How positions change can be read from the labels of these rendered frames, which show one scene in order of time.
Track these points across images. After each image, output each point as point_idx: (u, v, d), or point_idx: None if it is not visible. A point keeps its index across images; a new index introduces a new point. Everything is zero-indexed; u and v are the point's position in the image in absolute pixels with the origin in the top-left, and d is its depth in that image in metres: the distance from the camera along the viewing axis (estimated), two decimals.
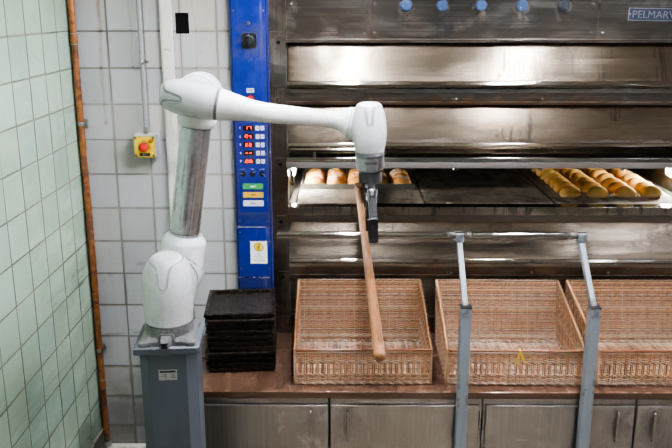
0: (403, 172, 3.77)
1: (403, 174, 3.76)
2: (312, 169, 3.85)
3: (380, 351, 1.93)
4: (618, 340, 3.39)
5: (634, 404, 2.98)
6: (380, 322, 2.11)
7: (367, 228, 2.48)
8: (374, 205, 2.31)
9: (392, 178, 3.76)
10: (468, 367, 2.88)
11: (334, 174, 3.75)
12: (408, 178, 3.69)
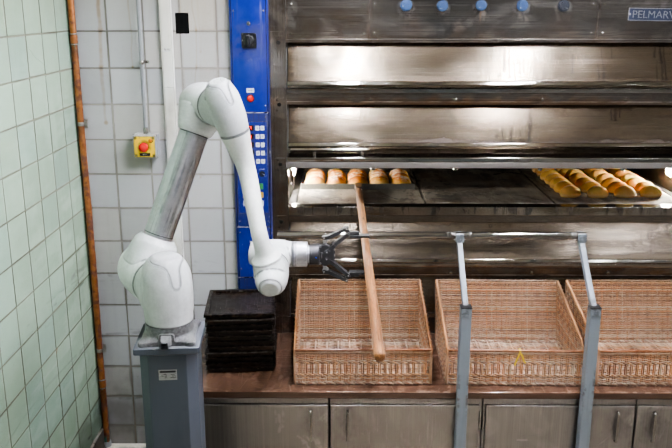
0: (403, 172, 3.77)
1: (403, 174, 3.76)
2: (312, 169, 3.85)
3: (380, 351, 1.93)
4: (618, 340, 3.39)
5: (634, 404, 2.98)
6: (380, 322, 2.11)
7: (366, 236, 2.69)
8: (335, 276, 2.71)
9: (392, 178, 3.76)
10: (468, 367, 2.88)
11: (334, 174, 3.75)
12: (408, 178, 3.69)
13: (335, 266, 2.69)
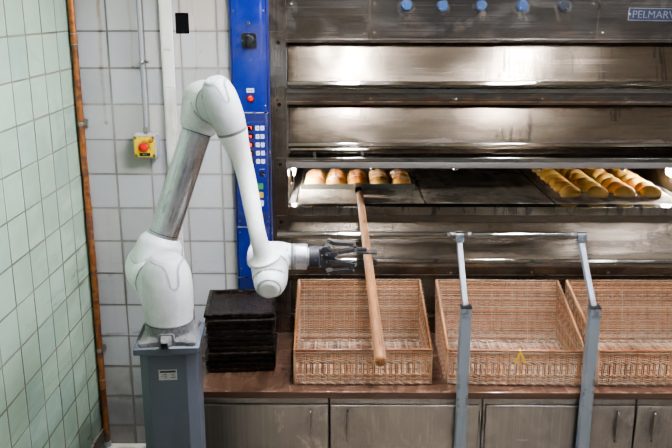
0: (403, 172, 3.78)
1: (403, 174, 3.76)
2: (312, 169, 3.85)
3: (381, 355, 1.87)
4: (618, 340, 3.39)
5: (634, 404, 2.98)
6: (381, 326, 2.06)
7: (374, 252, 2.65)
8: (341, 272, 2.65)
9: (392, 178, 3.76)
10: (468, 367, 2.88)
11: (334, 174, 3.75)
12: (408, 178, 3.69)
13: (339, 263, 2.64)
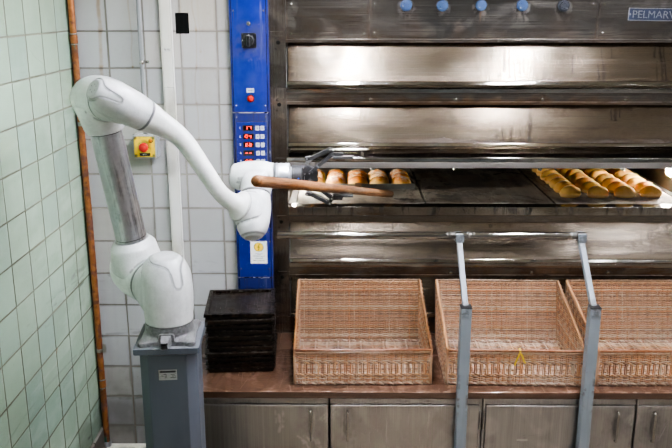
0: (403, 172, 3.78)
1: (403, 174, 3.76)
2: None
3: (252, 176, 1.88)
4: (618, 340, 3.39)
5: (634, 404, 2.98)
6: (283, 177, 2.06)
7: None
8: (318, 199, 2.64)
9: (392, 178, 3.76)
10: (468, 367, 2.88)
11: (334, 174, 3.75)
12: (408, 178, 3.69)
13: None
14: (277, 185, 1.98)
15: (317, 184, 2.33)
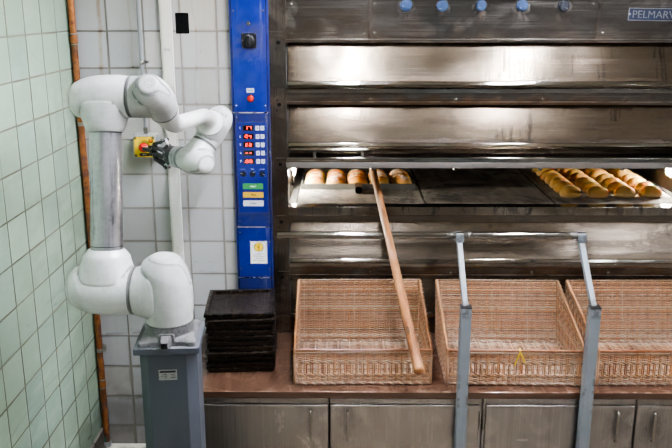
0: (403, 172, 3.79)
1: (404, 174, 3.77)
2: (312, 169, 3.85)
3: (423, 371, 2.17)
4: (618, 340, 3.39)
5: (634, 404, 2.98)
6: None
7: (144, 149, 3.17)
8: None
9: (393, 178, 3.77)
10: (468, 367, 2.88)
11: (334, 174, 3.75)
12: (408, 178, 3.69)
13: None
14: (408, 347, 2.28)
15: None
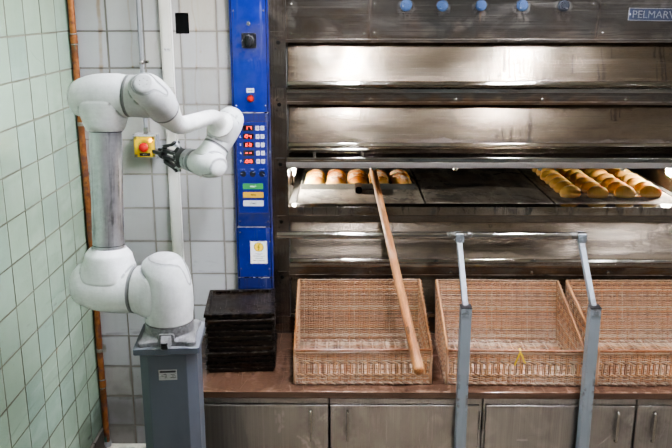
0: (403, 172, 3.79)
1: (404, 174, 3.77)
2: (312, 169, 3.85)
3: (423, 371, 2.17)
4: (618, 340, 3.39)
5: (634, 404, 2.98)
6: None
7: (154, 151, 3.12)
8: None
9: (393, 178, 3.77)
10: (468, 367, 2.88)
11: (334, 174, 3.75)
12: (408, 178, 3.69)
13: None
14: (408, 347, 2.28)
15: None
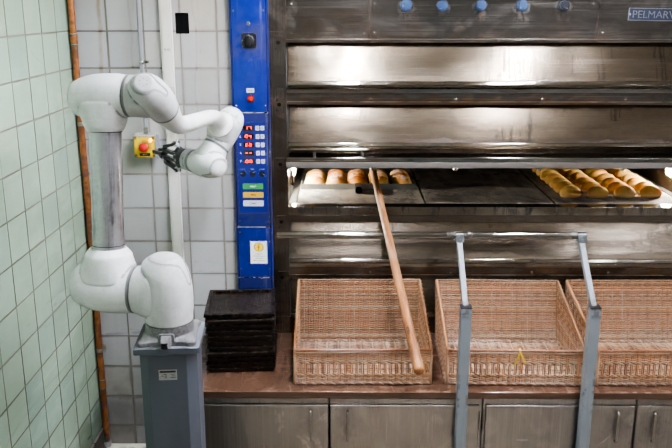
0: (403, 172, 3.79)
1: (404, 174, 3.77)
2: (312, 169, 3.85)
3: (423, 371, 2.17)
4: (618, 340, 3.39)
5: (634, 404, 2.98)
6: None
7: (154, 151, 3.12)
8: None
9: (393, 178, 3.77)
10: (468, 367, 2.88)
11: (334, 174, 3.75)
12: (408, 178, 3.69)
13: None
14: (408, 347, 2.28)
15: None
